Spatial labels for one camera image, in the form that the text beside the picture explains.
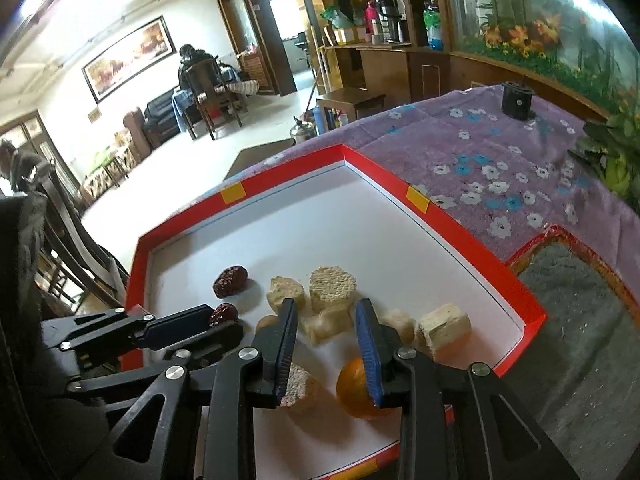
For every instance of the pink bottle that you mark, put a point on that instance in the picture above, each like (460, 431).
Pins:
(370, 17)

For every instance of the round puffed rice cake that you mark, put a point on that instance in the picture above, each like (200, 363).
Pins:
(333, 285)

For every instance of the patterned bench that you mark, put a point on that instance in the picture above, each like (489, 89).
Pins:
(102, 180)

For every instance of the green plastic bottle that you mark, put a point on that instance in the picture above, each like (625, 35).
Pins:
(433, 27)

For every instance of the dark door mat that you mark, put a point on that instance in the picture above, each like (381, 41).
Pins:
(255, 157)

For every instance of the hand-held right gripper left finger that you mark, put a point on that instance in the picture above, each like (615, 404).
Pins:
(286, 355)

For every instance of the steel kettle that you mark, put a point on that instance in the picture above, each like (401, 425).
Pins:
(302, 131)

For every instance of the black cylinder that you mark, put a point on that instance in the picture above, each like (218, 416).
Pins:
(517, 102)

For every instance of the purple floral tablecloth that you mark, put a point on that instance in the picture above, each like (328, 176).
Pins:
(500, 145)

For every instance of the black thermos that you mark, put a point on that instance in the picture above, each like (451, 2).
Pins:
(389, 17)

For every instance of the yellowish pastry chunk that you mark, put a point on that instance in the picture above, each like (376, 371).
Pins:
(286, 292)

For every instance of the wooden chair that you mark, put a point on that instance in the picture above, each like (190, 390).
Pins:
(205, 82)

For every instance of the orange mandarin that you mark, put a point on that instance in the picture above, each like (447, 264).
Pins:
(352, 385)

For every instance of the grey felt mat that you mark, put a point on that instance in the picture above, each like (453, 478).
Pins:
(575, 335)

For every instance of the red date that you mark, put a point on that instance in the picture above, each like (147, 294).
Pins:
(223, 314)
(230, 281)

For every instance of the dark wooden chairs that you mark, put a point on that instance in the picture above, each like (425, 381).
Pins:
(75, 240)

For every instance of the brown armchair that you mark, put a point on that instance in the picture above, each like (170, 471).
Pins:
(135, 130)

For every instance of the black sofa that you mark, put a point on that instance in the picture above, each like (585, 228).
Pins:
(160, 115)

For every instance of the white cube pastry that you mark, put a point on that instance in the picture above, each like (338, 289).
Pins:
(445, 327)

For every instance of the green leafy plant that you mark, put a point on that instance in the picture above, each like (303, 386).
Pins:
(615, 160)

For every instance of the framed wall painting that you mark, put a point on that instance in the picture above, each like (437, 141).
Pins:
(130, 57)

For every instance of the white broken pastry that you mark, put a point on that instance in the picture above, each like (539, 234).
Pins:
(327, 322)

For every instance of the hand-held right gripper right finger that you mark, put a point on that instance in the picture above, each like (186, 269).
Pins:
(369, 355)

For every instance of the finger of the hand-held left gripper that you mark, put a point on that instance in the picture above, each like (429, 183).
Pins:
(175, 327)
(215, 345)

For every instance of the beige rounded pastry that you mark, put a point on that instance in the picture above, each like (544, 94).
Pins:
(400, 325)
(302, 391)

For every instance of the green plastic bag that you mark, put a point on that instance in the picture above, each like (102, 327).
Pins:
(336, 17)

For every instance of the wooden counter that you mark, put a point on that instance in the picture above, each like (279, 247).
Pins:
(390, 67)

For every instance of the red cardboard box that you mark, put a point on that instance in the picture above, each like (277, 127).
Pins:
(325, 220)

